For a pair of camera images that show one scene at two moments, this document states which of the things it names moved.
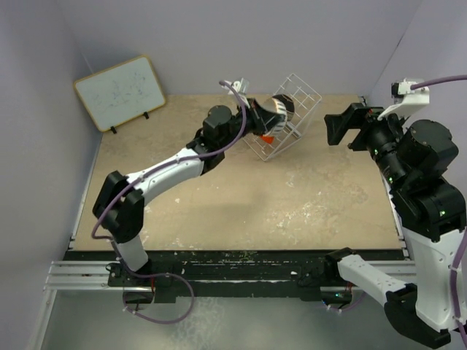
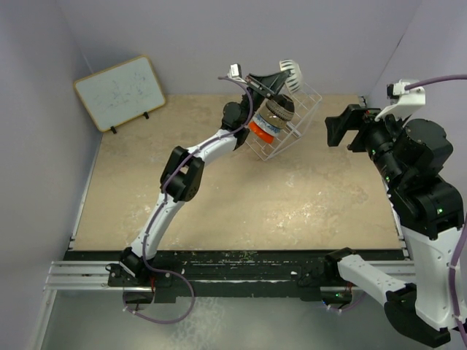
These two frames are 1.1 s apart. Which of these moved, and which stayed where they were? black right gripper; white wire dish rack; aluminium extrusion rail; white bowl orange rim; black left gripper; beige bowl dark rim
Moved: black left gripper; white bowl orange rim
Stayed: beige bowl dark rim; black right gripper; aluminium extrusion rail; white wire dish rack
